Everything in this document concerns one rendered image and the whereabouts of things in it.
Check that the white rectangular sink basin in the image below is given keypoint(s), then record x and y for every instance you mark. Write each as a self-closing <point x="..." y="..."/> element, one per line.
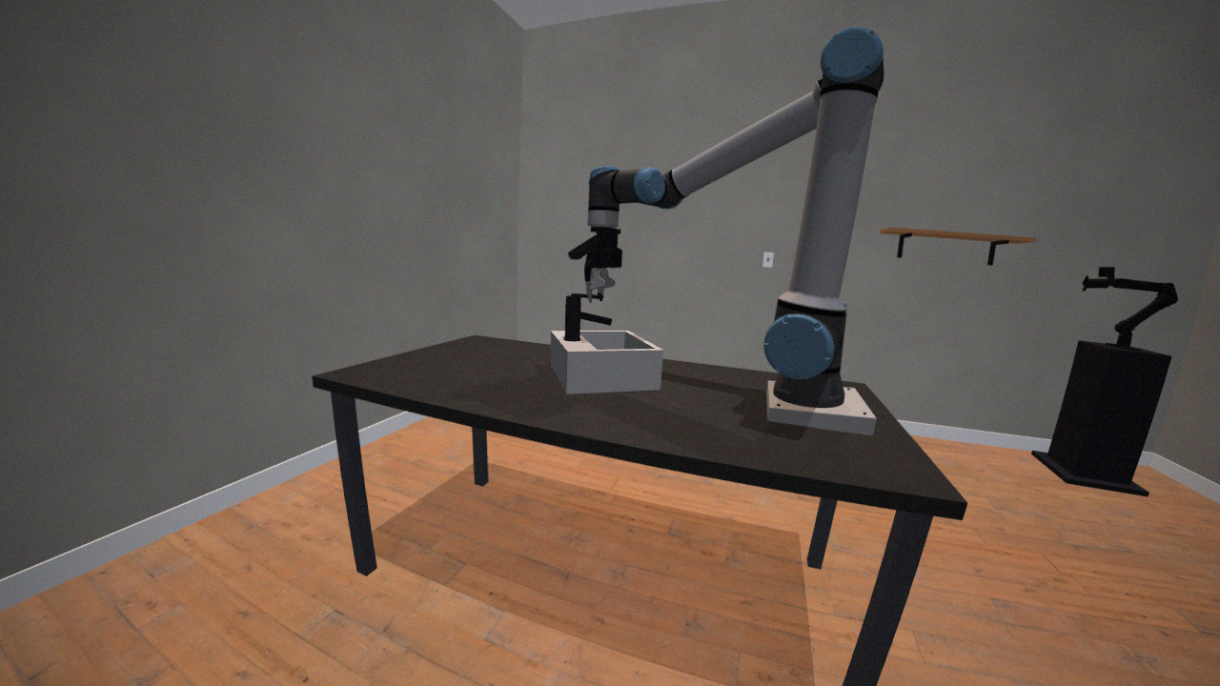
<point x="606" y="362"/>

